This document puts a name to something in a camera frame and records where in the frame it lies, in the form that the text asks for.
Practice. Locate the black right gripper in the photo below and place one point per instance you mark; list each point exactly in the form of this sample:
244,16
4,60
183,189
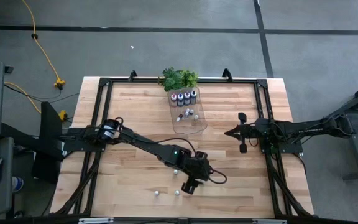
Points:
253,130

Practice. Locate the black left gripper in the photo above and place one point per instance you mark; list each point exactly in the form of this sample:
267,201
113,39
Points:
197,169

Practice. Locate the clear plastic tray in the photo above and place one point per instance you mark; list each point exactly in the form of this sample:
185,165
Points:
191,128

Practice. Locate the brown dropper bottle white cap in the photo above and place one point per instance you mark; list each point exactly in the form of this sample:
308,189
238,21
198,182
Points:
179,118

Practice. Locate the purple food colouring bottle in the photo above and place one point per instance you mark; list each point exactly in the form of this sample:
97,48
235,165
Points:
187,95

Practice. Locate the blue food colouring bottle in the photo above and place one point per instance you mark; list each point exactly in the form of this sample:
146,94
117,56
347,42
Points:
180,96

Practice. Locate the red food colouring bottle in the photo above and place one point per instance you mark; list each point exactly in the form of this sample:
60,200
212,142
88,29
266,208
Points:
173,97

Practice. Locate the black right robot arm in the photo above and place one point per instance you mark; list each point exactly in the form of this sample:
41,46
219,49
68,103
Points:
309,128

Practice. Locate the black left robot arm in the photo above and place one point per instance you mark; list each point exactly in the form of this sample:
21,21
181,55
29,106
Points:
148,143

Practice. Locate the black clamp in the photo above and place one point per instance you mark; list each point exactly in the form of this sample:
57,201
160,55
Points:
227,74
132,75

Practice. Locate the green artificial plant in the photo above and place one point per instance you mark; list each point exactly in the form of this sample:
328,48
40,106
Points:
172,81

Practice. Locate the yellow power plug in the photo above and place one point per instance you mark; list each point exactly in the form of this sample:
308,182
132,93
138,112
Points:
59,83
62,115

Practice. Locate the black support stand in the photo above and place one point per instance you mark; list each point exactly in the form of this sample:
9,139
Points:
45,168

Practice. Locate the blue white cup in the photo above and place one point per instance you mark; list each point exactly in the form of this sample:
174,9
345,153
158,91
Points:
18,184

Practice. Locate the silver metal bracket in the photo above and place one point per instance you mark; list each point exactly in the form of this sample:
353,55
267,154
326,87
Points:
95,220
269,221

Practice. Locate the dark metal cart frame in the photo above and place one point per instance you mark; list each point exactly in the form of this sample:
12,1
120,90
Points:
356,155

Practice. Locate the black desk bracket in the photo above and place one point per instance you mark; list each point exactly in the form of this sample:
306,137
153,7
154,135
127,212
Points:
8,69

